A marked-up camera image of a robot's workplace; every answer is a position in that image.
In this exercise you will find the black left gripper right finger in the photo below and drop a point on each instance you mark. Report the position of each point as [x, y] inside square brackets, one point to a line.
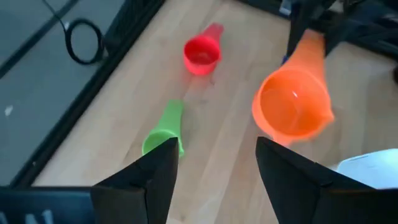
[304, 193]

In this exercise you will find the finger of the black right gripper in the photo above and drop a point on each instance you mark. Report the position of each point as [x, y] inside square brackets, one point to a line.
[298, 25]
[337, 35]

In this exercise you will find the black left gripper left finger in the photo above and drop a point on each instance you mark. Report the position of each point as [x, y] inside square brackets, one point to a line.
[146, 193]

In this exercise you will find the orange measuring cup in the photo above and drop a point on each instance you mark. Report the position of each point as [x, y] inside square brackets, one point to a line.
[292, 105]

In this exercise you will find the white plastic basket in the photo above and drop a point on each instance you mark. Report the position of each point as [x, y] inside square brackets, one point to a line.
[373, 168]

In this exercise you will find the green measuring cup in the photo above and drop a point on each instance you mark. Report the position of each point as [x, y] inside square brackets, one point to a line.
[169, 121]

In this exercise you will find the red measuring cup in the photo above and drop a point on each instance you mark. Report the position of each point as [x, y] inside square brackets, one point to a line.
[202, 53]

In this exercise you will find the black aluminium table frame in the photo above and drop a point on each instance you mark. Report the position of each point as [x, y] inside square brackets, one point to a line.
[79, 102]

